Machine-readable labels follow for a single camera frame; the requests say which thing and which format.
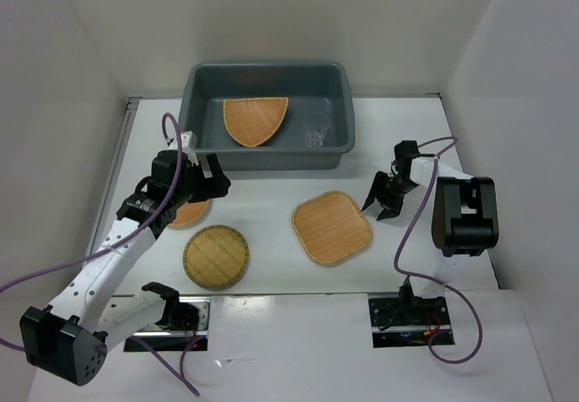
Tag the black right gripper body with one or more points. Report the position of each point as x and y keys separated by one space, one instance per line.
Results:
x=398 y=187

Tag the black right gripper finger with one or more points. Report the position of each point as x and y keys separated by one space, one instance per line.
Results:
x=378 y=190
x=388 y=212

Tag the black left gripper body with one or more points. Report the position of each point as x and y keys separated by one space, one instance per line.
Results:
x=196 y=187

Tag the square woven tray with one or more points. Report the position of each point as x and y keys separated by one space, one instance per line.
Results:
x=331 y=228

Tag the triangular woven tray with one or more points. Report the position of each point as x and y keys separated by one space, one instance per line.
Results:
x=253 y=121

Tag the round green-rimmed bamboo tray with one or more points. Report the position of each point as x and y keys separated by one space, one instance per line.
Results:
x=216 y=257

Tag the clear plastic cup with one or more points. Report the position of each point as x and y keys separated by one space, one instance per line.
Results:
x=315 y=127

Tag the grey plastic bin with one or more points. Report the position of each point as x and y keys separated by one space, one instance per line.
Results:
x=312 y=86

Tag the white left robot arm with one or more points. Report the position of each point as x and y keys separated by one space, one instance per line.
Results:
x=71 y=336

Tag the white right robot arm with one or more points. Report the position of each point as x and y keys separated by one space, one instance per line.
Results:
x=464 y=220

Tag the round tan woven tray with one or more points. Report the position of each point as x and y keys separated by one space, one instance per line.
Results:
x=189 y=214

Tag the aluminium table edge rail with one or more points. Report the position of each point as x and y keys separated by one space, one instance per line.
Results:
x=120 y=149

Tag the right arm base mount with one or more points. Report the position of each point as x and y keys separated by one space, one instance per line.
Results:
x=394 y=326

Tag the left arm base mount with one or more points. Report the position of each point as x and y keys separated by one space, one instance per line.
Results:
x=192 y=322

